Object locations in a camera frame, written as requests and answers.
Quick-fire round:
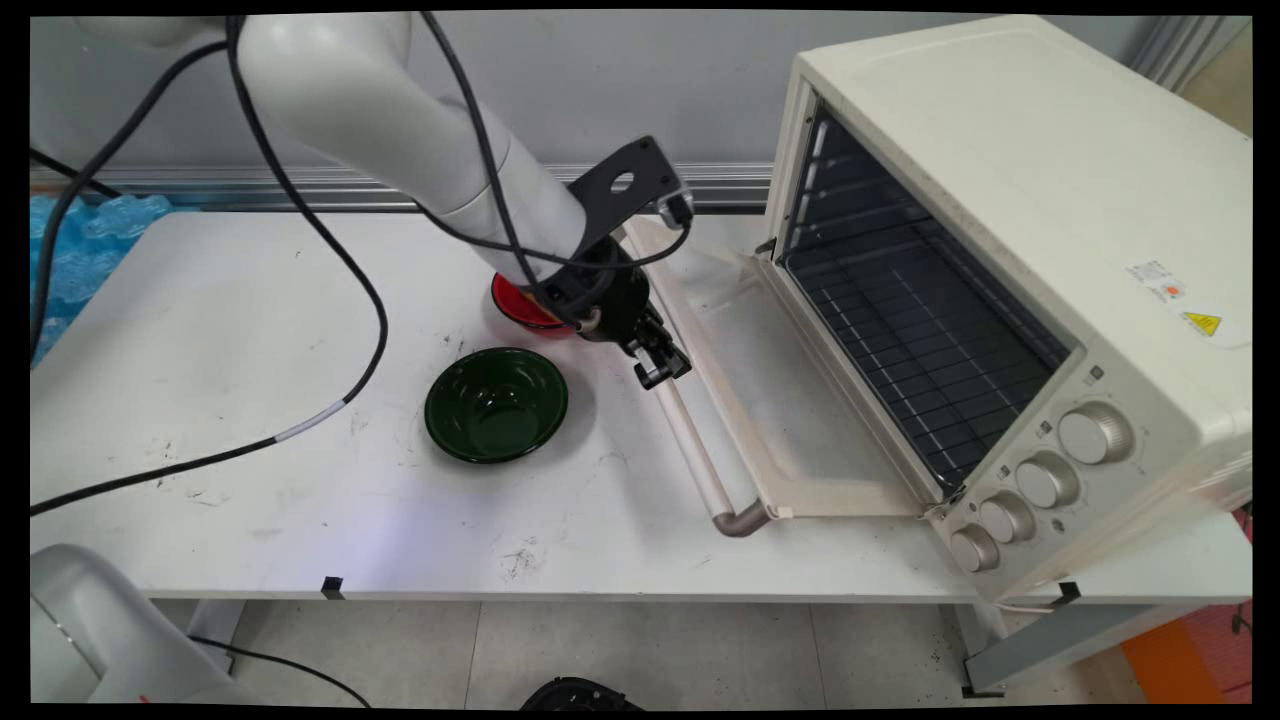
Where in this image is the aluminium wall rail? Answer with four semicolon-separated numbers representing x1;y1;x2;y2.
30;163;776;214

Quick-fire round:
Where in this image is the black cable with white tape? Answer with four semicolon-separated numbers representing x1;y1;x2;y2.
30;14;390;518

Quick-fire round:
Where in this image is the black floor cable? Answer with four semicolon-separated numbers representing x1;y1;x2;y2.
188;636;373;709

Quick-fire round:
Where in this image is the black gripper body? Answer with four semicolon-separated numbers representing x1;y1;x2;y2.
538;238;653;347

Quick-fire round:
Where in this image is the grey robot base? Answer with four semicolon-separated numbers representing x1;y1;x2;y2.
30;543;263;706

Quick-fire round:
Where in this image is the wire oven rack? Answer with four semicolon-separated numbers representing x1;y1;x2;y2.
785;238;1071;493

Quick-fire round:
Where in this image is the white label sticker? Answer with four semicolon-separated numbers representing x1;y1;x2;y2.
1127;259;1192;304

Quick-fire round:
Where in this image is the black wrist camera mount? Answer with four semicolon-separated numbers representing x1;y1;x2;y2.
567;136;697;253

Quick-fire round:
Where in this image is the grey ribbed panel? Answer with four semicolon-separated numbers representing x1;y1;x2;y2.
1133;15;1251;93

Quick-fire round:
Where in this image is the grey table leg frame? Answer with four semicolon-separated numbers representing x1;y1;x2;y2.
955;600;1206;698

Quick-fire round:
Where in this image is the black round floor object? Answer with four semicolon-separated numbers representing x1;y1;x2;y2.
519;676;643;711

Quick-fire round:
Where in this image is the large silver oven knob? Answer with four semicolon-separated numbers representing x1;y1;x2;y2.
1057;401;1136;466

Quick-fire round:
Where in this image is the red bowl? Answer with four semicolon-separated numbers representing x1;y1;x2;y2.
490;270;578;338

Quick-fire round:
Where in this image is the oven door with handle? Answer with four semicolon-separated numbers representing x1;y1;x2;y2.
618;214;949;539

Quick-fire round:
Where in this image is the thin black cable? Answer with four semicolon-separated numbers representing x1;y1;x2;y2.
30;147;123;199

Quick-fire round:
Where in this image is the medium silver oven knob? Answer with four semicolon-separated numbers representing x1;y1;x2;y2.
1015;450;1082;510

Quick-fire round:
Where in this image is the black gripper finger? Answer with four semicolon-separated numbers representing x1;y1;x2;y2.
640;306;694;379
632;338;683;392

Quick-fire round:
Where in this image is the cream toaster oven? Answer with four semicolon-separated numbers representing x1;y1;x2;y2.
765;14;1253;604

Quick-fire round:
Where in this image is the dark green bowl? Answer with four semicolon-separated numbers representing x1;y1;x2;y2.
424;346;570;465

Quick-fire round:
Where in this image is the small silver oven knob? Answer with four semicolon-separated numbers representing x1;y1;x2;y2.
948;523;1001;574
978;490;1038;546

